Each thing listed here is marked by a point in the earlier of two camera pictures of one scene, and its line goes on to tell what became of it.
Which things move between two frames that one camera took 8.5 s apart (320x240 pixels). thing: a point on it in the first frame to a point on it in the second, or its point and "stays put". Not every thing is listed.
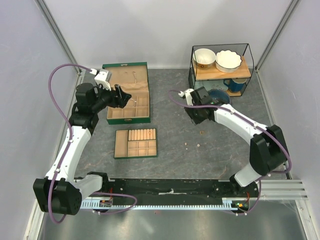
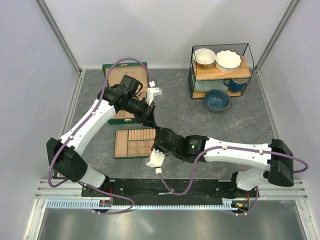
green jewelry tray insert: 134,143 stays put
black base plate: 179,190 stays put
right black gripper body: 195,114 to 171,153
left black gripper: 121,100 to 147,118
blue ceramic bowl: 221,95 stays put
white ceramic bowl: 204,58 stays put
